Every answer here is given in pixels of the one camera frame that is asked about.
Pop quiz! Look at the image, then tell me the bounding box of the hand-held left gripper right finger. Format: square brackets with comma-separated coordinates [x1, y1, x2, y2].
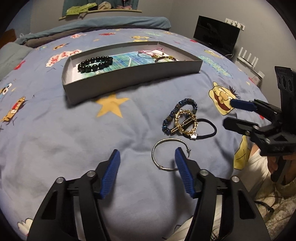
[174, 147, 271, 241]

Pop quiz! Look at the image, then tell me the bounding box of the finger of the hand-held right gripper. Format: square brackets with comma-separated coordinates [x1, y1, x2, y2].
[223, 117, 284, 149]
[230, 99, 284, 121]

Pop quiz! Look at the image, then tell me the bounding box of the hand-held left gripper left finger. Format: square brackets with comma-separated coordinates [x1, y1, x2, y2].
[26, 149, 121, 241]

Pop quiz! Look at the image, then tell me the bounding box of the silver bangle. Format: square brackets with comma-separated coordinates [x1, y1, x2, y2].
[152, 138, 192, 172]

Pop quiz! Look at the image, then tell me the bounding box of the red gold beaded bracelet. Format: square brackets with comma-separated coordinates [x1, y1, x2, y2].
[154, 56, 177, 63]

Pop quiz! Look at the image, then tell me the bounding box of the grey cardboard box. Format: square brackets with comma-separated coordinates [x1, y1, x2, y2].
[62, 41, 203, 105]

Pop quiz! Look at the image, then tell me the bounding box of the dark bead bracelet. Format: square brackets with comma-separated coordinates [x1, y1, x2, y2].
[77, 56, 114, 73]

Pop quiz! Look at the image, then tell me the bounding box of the pink cord bracelet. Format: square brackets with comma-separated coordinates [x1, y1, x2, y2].
[137, 47, 166, 58]

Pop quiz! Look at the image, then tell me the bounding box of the person's right hand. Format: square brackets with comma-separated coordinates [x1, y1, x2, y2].
[267, 155, 296, 186]

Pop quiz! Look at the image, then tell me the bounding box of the white router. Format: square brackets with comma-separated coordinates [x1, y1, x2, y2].
[236, 47, 265, 78]

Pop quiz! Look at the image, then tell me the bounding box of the white garment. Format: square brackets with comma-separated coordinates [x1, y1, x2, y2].
[233, 142, 275, 197]

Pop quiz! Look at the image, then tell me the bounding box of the black monitor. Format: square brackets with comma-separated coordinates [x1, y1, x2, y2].
[193, 16, 240, 55]

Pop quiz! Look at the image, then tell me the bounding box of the printed paper sheet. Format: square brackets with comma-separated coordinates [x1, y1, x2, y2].
[76, 52, 171, 76]

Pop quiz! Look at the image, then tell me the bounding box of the teal blanket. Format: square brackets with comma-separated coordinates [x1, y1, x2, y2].
[15, 17, 171, 48]

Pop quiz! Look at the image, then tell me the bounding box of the grey-blue pillow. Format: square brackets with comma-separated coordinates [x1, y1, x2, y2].
[0, 42, 34, 80]

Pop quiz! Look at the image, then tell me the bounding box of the window sill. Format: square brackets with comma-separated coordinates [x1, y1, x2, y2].
[59, 9, 142, 20]

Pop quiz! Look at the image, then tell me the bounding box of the green cloth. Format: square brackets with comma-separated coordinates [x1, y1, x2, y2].
[66, 3, 97, 16]

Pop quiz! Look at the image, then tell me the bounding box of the wooden headboard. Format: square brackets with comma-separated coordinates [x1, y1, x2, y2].
[3, 29, 18, 43]

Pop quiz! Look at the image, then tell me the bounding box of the teal curtain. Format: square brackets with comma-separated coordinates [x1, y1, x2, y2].
[63, 0, 139, 12]

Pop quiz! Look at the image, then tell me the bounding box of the black hair tie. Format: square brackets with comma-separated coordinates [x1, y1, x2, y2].
[195, 118, 218, 141]

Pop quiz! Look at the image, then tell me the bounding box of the gold chain bracelet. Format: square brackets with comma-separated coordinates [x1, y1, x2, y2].
[171, 109, 199, 141]

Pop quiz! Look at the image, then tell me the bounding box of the blue bead bracelet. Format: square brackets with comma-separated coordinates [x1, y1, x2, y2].
[162, 98, 198, 135]

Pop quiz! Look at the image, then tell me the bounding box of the white wall hook rack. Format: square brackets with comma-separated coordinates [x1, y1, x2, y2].
[225, 18, 245, 30]

